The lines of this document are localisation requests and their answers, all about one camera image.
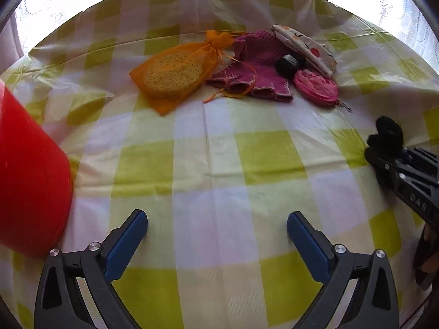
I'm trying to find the pink round coin purse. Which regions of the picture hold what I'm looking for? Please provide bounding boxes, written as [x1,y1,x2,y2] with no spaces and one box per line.
[293,69,352,113]

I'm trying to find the white fruit print pouch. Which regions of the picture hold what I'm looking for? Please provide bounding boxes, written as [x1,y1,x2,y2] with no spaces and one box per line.
[270,25,337,78]

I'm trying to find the magenta knitted cloth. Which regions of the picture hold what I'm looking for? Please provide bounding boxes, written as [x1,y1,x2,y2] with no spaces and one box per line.
[205,30,293,103]

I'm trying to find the orange organza sponge bag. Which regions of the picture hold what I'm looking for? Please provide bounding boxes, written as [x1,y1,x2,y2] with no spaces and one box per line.
[130,30,246,116]

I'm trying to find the black velvet scrunchie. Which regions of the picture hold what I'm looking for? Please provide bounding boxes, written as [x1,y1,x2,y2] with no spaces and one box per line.
[367,116,404,155]

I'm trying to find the person's left hand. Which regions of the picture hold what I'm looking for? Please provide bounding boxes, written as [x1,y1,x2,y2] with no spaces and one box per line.
[413,223,438,290]

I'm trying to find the red thermos bottle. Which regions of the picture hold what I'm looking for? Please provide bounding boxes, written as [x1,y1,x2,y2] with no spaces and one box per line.
[1,86,73,257]

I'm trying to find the yellow checkered plastic tablecloth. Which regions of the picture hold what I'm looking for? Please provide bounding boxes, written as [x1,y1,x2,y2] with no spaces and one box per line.
[2,0,438,328]

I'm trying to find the pink patterned curtain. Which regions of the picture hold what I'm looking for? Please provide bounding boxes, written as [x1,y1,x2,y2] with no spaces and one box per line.
[0,13,24,74]

